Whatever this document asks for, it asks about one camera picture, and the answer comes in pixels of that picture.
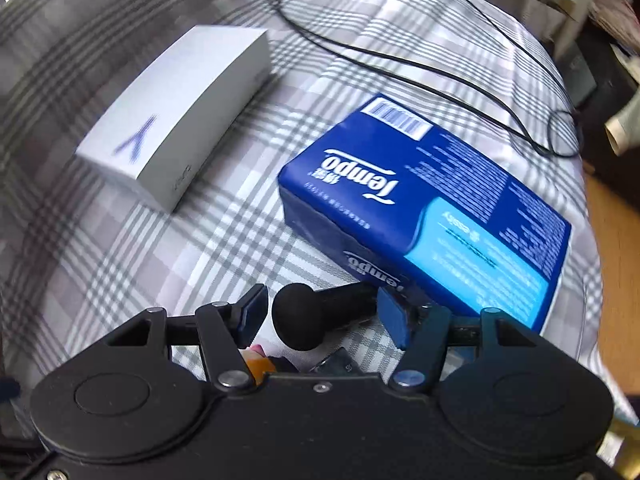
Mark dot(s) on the small yellow item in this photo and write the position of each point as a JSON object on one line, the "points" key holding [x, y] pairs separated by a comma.
{"points": [[256, 365]]}

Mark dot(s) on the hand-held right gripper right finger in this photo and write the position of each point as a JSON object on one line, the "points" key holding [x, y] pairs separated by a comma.
{"points": [[392, 321]]}

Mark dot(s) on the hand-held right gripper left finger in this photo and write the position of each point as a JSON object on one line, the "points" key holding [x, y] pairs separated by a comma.
{"points": [[250, 316]]}

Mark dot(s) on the black silver cylinder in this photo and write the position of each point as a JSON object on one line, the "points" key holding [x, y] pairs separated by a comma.
{"points": [[332, 362]]}

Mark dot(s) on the small black dumbbell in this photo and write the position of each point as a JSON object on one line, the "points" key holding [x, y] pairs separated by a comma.
{"points": [[295, 317]]}

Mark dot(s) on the grey plaid blanket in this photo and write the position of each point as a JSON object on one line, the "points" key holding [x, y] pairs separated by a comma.
{"points": [[200, 250]]}

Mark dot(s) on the white phone box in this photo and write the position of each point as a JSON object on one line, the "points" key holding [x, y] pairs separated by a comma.
{"points": [[175, 110]]}

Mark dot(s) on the blue tissue pack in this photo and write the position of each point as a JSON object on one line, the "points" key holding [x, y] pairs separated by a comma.
{"points": [[400, 175]]}

